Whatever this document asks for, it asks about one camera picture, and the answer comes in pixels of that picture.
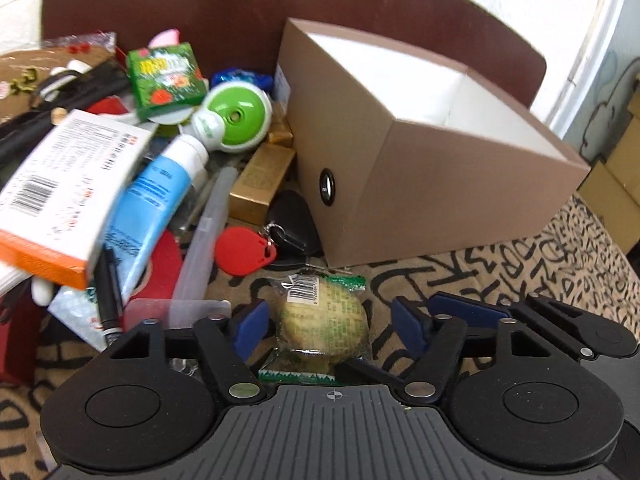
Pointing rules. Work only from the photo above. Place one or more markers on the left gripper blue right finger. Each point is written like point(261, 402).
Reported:
point(434, 342)

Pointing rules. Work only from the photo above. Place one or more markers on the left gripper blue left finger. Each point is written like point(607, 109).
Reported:
point(224, 346)

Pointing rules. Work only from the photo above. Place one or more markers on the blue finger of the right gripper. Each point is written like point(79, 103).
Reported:
point(472, 312)

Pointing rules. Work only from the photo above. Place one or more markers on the green round pastry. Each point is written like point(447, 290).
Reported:
point(321, 322)

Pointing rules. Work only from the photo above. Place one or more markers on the black marker pen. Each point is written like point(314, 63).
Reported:
point(108, 296)

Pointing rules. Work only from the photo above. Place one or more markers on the clear plastic tube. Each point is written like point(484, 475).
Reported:
point(195, 271)

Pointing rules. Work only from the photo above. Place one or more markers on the red tape roll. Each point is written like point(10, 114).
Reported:
point(161, 273)

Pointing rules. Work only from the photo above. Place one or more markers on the red key fob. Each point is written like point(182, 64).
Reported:
point(240, 251)

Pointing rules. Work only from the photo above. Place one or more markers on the patterned beige blanket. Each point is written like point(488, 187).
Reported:
point(573, 259)

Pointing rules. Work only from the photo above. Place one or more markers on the black leather key pouch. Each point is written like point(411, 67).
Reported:
point(290, 226)

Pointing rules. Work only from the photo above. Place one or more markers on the blue white cream tube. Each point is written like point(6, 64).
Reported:
point(147, 205)

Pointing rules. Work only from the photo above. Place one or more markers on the gold cardboard box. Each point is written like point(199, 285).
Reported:
point(260, 180)

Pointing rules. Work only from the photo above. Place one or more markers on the brown cardboard storage box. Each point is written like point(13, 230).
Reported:
point(402, 152)

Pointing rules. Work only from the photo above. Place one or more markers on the stacked cardboard boxes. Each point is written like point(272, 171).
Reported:
point(611, 190)

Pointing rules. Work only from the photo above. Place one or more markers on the white orange medicine box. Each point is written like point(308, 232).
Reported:
point(56, 206)

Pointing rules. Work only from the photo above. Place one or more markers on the green white round humidifier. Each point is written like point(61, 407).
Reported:
point(234, 117)

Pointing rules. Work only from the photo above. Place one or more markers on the blue foil packet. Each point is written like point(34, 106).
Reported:
point(262, 81)

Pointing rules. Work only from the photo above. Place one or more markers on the green mosquito coil box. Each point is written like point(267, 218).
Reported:
point(164, 79)

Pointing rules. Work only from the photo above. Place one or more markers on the red glitter snack packet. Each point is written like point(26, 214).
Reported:
point(83, 43)

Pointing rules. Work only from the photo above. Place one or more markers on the dark brown wooden headboard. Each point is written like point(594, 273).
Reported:
point(247, 33)

